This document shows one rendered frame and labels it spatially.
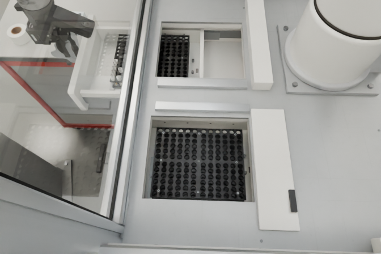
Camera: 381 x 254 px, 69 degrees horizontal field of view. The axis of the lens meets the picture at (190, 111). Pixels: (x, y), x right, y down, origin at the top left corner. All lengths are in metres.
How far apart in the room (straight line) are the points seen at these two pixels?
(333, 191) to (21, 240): 0.59
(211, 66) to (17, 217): 0.74
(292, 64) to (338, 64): 0.12
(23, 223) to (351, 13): 0.60
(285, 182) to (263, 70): 0.28
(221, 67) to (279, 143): 0.35
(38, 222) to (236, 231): 0.41
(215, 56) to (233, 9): 0.15
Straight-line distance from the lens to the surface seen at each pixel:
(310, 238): 0.66
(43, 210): 0.32
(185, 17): 0.89
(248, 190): 0.76
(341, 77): 0.77
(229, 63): 0.93
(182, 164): 0.69
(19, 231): 0.29
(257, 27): 0.83
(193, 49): 0.95
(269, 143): 0.67
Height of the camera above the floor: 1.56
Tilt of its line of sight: 63 degrees down
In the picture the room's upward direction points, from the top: 1 degrees counter-clockwise
